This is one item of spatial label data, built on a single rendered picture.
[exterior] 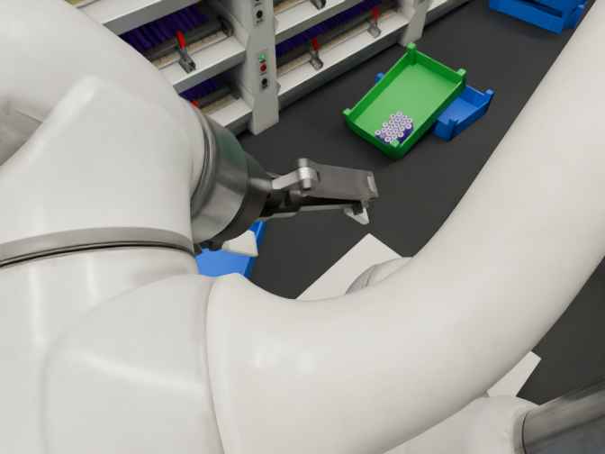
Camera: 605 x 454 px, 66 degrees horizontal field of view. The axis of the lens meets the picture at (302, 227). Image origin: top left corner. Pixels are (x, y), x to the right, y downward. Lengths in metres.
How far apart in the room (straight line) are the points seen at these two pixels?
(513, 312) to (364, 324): 0.05
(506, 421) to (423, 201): 0.89
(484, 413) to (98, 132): 0.41
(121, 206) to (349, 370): 0.10
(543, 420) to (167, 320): 0.36
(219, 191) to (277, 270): 0.86
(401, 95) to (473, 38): 0.55
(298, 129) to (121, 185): 1.29
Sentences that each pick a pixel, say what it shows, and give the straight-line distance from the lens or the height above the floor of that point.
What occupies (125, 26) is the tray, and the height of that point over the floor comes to 0.45.
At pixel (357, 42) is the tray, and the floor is 0.11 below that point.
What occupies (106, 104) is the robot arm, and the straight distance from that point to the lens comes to 0.20.
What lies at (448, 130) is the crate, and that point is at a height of 0.04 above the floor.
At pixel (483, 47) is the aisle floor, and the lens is 1.94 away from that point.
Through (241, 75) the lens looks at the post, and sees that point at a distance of 1.36.
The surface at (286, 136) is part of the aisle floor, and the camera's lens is 1.45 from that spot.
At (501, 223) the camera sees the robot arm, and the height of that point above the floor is 0.84.
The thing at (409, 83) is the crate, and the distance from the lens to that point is 1.54.
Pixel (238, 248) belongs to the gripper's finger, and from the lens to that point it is 0.51.
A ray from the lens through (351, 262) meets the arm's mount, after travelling 0.87.
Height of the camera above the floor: 0.97
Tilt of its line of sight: 53 degrees down
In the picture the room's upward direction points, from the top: straight up
